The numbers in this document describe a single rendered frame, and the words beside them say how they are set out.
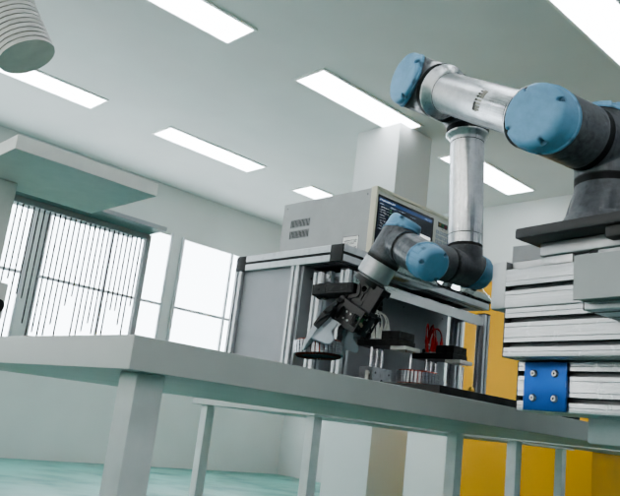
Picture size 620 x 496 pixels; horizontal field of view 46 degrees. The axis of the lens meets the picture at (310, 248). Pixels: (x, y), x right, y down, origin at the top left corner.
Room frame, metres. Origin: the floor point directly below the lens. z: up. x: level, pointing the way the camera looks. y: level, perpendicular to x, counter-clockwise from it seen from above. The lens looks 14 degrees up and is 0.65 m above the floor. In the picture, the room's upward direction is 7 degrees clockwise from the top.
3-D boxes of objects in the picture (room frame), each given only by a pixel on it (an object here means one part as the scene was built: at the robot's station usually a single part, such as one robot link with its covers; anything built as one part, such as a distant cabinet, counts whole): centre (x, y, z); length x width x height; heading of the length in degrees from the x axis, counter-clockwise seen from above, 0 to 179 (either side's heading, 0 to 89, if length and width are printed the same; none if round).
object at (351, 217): (2.24, -0.19, 1.22); 0.44 x 0.39 x 0.20; 132
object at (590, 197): (1.25, -0.52, 1.09); 0.15 x 0.15 x 0.10
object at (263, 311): (2.07, 0.11, 0.91); 0.28 x 0.03 x 0.32; 42
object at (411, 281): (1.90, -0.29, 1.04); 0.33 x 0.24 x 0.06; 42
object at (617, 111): (1.24, -0.51, 1.20); 0.13 x 0.12 x 0.14; 121
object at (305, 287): (2.18, -0.23, 0.92); 0.66 x 0.01 x 0.30; 132
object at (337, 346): (1.65, -0.05, 0.82); 0.11 x 0.11 x 0.04
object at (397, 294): (2.07, -0.34, 1.03); 0.62 x 0.01 x 0.03; 132
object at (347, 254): (2.23, -0.19, 1.09); 0.68 x 0.44 x 0.05; 132
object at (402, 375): (1.91, -0.31, 0.80); 0.11 x 0.11 x 0.04
